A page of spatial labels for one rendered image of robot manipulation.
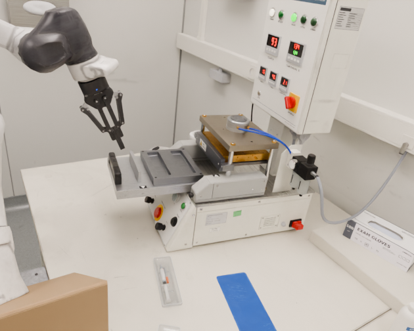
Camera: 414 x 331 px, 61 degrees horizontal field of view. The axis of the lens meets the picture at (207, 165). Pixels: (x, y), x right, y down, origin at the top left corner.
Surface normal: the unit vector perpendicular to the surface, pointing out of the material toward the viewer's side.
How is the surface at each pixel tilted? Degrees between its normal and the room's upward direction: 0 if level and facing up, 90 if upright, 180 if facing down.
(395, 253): 90
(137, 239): 0
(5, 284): 63
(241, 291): 0
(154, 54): 90
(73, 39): 88
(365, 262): 0
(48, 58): 86
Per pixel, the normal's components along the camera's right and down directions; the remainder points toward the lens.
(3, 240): 0.97, -0.22
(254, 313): 0.11, -0.88
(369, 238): -0.73, 0.23
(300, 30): -0.92, 0.07
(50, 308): 0.52, 0.45
